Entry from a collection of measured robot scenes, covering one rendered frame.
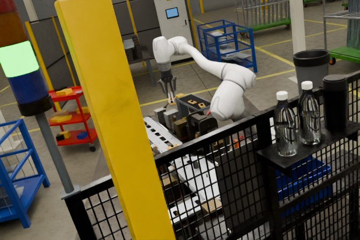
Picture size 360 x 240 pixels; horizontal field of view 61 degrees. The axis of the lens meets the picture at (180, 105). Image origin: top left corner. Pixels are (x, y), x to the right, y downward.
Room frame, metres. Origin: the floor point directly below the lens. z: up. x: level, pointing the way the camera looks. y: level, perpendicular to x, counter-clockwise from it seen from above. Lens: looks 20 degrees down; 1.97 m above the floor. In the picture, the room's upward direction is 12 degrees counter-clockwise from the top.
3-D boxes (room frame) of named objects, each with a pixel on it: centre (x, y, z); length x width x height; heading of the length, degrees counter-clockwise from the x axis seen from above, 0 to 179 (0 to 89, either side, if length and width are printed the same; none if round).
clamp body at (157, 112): (2.49, 0.16, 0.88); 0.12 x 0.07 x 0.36; 112
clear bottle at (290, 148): (0.84, -0.30, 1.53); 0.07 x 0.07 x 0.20
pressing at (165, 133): (1.89, 0.13, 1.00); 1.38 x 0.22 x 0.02; 22
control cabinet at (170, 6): (9.06, -0.33, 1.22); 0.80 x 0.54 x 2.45; 92
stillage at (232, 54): (6.91, -1.34, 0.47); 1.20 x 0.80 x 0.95; 4
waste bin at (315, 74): (4.33, -2.03, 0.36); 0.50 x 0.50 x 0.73
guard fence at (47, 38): (7.83, 2.54, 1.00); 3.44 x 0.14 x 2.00; 2
